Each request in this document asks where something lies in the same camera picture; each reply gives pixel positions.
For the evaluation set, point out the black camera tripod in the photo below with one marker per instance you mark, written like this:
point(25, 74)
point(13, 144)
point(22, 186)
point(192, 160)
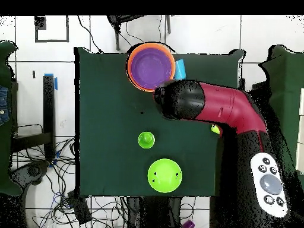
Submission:
point(117, 35)

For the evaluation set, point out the white box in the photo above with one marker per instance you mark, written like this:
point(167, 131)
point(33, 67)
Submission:
point(301, 130)

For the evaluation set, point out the blue cup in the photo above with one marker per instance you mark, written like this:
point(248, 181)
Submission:
point(180, 68)

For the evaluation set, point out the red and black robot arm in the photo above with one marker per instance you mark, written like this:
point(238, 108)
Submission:
point(225, 104)

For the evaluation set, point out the green cloth covered table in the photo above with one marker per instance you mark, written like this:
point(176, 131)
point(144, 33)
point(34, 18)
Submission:
point(287, 78)
point(7, 154)

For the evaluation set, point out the dark green table cloth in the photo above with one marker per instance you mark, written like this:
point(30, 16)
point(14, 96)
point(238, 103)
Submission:
point(106, 171)

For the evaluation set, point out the yellow-green cup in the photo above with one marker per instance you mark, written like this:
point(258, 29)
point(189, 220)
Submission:
point(215, 129)

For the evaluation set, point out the person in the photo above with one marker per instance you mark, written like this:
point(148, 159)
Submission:
point(3, 106)

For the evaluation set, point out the purple plastic item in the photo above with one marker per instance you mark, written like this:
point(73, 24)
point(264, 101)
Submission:
point(188, 224)

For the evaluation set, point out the green bowl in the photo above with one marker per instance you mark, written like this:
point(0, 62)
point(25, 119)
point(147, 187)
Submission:
point(164, 175)

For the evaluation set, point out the green cup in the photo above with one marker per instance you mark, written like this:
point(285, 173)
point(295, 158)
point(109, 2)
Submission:
point(146, 140)

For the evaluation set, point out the black power adapter box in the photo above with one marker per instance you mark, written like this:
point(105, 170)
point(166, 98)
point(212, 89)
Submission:
point(79, 209)

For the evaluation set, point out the purple bowl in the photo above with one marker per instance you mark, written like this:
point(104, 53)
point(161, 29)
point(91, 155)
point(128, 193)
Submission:
point(150, 66)

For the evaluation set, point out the orange bowl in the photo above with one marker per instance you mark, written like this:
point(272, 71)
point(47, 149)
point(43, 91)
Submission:
point(129, 71)

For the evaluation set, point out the grey pedestal foot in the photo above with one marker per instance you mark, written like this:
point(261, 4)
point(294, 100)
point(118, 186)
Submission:
point(34, 171)

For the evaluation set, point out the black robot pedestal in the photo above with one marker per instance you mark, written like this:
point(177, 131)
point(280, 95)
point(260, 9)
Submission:
point(154, 211)

